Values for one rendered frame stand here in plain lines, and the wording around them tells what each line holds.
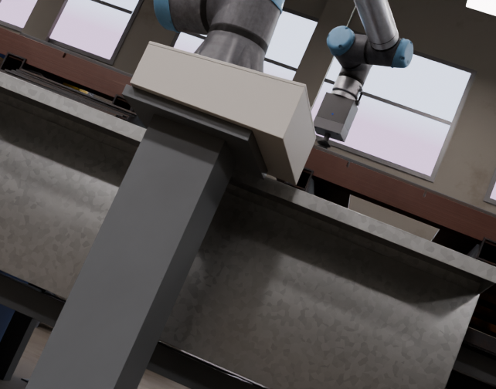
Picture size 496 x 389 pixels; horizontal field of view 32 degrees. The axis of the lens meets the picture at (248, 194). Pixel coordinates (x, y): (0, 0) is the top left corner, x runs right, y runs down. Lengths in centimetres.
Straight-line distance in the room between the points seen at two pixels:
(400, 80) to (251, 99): 755
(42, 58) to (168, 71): 68
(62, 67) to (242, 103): 75
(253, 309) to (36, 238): 51
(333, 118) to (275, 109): 90
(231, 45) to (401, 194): 57
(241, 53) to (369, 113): 729
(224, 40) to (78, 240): 60
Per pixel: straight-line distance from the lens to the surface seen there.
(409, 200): 192
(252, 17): 160
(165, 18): 172
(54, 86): 194
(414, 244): 170
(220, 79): 147
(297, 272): 184
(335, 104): 234
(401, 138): 876
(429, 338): 184
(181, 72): 148
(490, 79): 907
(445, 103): 891
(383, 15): 214
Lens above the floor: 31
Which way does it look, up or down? 11 degrees up
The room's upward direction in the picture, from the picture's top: 24 degrees clockwise
